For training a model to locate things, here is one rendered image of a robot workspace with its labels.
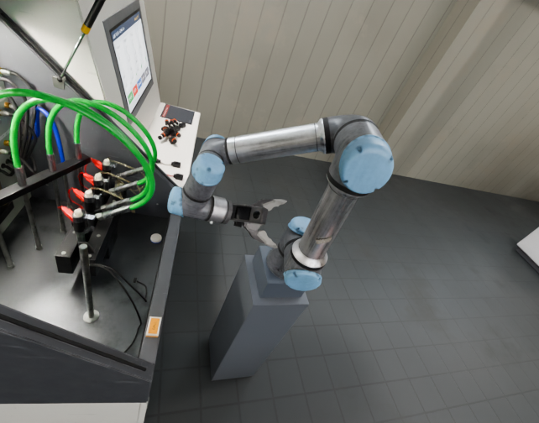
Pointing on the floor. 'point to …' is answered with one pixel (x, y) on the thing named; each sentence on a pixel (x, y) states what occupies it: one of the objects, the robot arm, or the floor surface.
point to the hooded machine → (538, 249)
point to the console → (54, 33)
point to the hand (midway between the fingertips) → (284, 224)
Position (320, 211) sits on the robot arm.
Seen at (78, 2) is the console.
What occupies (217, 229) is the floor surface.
